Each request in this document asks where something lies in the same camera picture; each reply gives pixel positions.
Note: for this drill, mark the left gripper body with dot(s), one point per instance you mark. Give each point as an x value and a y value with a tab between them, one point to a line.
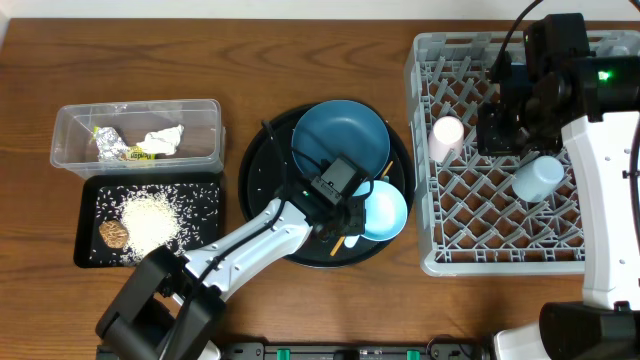
353	218

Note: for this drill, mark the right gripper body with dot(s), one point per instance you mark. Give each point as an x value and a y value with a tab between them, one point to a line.
513	132

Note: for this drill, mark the light blue bowl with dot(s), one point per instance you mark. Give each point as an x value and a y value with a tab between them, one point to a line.
386	210

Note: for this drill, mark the light blue cup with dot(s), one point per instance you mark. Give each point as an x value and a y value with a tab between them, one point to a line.
537	179

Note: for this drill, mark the pink cup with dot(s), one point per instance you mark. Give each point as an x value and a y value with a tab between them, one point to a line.
447	135

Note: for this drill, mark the white tissue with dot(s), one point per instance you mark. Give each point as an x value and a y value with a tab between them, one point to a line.
163	142

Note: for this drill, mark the brown cookie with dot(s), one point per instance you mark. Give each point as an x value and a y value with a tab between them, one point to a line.
114	234

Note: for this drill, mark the yellow foil snack wrapper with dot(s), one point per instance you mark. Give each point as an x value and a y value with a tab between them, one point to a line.
111	147

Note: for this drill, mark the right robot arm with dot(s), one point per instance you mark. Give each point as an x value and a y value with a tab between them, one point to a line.
567	97

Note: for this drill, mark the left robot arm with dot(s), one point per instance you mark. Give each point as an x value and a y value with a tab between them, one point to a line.
170	306

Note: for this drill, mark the white plastic knife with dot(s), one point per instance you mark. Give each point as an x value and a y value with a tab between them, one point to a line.
351	241

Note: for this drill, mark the wooden chopstick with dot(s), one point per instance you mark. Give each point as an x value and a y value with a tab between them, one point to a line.
342	238

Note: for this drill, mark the dark blue plate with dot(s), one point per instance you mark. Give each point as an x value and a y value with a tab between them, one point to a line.
340	128

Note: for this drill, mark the spilled rice grains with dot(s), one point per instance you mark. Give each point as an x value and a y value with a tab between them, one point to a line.
150	222

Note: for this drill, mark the clear plastic bin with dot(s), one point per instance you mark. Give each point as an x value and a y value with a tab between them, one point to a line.
201	148

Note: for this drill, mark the black rectangular tray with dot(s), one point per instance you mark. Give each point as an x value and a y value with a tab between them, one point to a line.
82	225

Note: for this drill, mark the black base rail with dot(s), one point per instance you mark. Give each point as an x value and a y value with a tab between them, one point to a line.
440	348

